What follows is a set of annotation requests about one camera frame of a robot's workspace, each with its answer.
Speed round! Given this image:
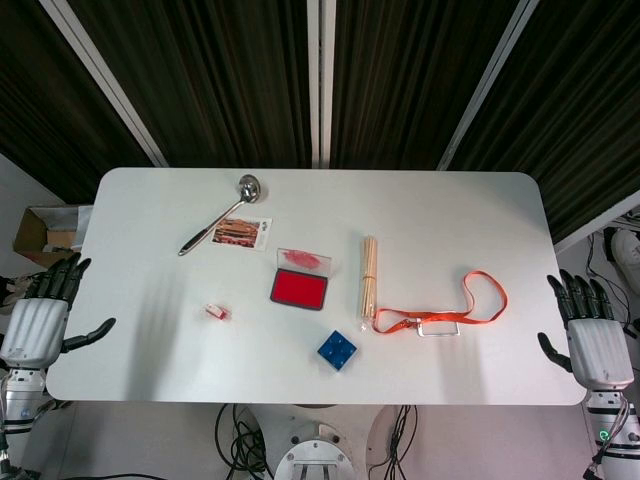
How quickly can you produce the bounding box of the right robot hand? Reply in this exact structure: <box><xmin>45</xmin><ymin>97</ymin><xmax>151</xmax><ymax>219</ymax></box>
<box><xmin>537</xmin><ymin>269</ymin><xmax>635</xmax><ymax>389</ymax></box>

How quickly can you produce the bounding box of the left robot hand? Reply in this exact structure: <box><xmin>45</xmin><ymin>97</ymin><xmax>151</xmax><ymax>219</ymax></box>
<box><xmin>0</xmin><ymin>252</ymin><xmax>117</xmax><ymax>371</ymax></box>

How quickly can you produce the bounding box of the cardboard box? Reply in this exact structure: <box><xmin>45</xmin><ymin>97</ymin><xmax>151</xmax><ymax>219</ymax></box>
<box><xmin>12</xmin><ymin>204</ymin><xmax>94</xmax><ymax>272</ymax></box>

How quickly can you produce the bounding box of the white shoe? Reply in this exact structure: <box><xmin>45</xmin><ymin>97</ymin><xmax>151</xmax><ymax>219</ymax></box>
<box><xmin>611</xmin><ymin>227</ymin><xmax>640</xmax><ymax>287</ymax></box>

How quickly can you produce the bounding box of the clear badge holder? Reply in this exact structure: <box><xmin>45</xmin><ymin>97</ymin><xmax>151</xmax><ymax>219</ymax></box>
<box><xmin>415</xmin><ymin>321</ymin><xmax>461</xmax><ymax>339</ymax></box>

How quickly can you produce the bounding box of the photo postcard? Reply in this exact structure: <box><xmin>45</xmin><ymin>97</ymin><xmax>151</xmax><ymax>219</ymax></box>
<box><xmin>210</xmin><ymin>216</ymin><xmax>274</xmax><ymax>250</ymax></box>

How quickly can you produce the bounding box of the wooden stick bundle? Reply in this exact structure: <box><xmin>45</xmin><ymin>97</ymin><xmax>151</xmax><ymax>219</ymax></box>
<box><xmin>358</xmin><ymin>236</ymin><xmax>382</xmax><ymax>334</ymax></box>

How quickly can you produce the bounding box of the steel ladle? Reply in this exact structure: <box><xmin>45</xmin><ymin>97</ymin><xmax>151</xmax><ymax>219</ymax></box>
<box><xmin>178</xmin><ymin>174</ymin><xmax>265</xmax><ymax>257</ymax></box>

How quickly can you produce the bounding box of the blue building block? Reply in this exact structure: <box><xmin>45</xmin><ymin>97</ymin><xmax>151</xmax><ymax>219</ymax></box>
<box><xmin>316</xmin><ymin>329</ymin><xmax>361</xmax><ymax>373</ymax></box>

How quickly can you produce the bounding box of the red ink pad clear lid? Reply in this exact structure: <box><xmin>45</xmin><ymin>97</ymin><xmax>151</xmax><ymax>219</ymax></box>
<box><xmin>268</xmin><ymin>247</ymin><xmax>334</xmax><ymax>312</ymax></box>

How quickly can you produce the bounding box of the robot torso base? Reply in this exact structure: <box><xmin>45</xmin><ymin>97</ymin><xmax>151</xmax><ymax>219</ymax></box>
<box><xmin>273</xmin><ymin>404</ymin><xmax>397</xmax><ymax>480</ymax></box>

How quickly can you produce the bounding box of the orange lanyard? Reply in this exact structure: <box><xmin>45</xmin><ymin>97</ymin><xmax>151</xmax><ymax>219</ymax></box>
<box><xmin>368</xmin><ymin>270</ymin><xmax>509</xmax><ymax>337</ymax></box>

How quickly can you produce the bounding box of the black cable bundle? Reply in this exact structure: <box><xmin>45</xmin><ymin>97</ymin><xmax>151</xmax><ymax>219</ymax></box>
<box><xmin>383</xmin><ymin>403</ymin><xmax>420</xmax><ymax>480</ymax></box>
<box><xmin>214</xmin><ymin>403</ymin><xmax>277</xmax><ymax>480</ymax></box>

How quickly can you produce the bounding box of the white frame post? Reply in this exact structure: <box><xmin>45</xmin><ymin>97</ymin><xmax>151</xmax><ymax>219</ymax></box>
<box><xmin>305</xmin><ymin>0</ymin><xmax>336</xmax><ymax>169</ymax></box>
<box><xmin>435</xmin><ymin>0</ymin><xmax>542</xmax><ymax>172</ymax></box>
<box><xmin>38</xmin><ymin>0</ymin><xmax>169</xmax><ymax>168</ymax></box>

